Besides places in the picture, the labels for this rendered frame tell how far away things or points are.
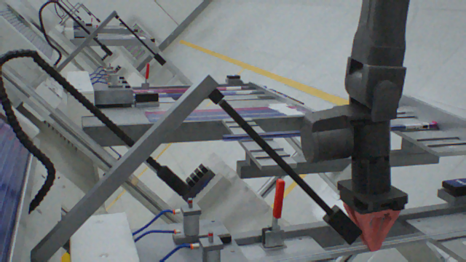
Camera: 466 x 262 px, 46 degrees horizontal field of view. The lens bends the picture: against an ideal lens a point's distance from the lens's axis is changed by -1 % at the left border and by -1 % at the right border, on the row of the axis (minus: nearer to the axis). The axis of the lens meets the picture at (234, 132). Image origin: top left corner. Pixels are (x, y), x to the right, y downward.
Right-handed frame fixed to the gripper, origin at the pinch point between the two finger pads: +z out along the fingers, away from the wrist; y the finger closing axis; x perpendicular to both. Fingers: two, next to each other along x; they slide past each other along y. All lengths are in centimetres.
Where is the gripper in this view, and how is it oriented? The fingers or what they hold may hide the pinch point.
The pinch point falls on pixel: (371, 244)
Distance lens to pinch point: 88.7
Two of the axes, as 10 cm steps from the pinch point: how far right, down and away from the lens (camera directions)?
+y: 2.8, 2.1, -9.4
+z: 0.7, 9.7, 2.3
